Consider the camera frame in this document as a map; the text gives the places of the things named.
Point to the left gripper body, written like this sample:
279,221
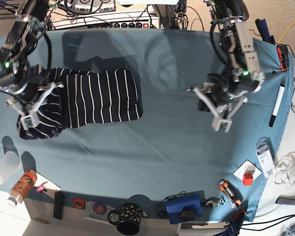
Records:
221,89

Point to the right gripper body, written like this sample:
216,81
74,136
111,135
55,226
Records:
27,94

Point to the navy white striped t-shirt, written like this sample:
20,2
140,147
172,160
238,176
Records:
86,98

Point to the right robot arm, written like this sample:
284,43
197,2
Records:
31,19

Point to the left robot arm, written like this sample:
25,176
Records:
234,46

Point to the black white marker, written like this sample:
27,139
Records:
277,105

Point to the translucent plastic cup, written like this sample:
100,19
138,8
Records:
9,164

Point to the white paper card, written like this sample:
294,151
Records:
247,168

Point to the orange black power strip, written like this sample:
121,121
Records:
283,55

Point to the clear plastic package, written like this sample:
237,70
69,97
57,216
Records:
265,159

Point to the teal tablecloth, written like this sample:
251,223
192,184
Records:
172,147

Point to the orange labelled bottle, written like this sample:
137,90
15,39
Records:
22,187

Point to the red cube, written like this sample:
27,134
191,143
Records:
247,179

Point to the pink toy figure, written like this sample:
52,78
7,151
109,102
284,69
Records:
41,187

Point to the white paper sheet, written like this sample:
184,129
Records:
41,180

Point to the orange black utility knife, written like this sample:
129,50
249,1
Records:
234,200

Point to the metal keyring clip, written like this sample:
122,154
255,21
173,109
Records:
214,202

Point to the black remote control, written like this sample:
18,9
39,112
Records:
58,205

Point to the blue box with knob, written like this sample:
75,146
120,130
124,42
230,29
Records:
183,209

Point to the orange tape roll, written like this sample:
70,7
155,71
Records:
78,203

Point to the purple tape roll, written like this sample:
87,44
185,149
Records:
99,208

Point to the black mug yellow pattern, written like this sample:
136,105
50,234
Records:
127,219

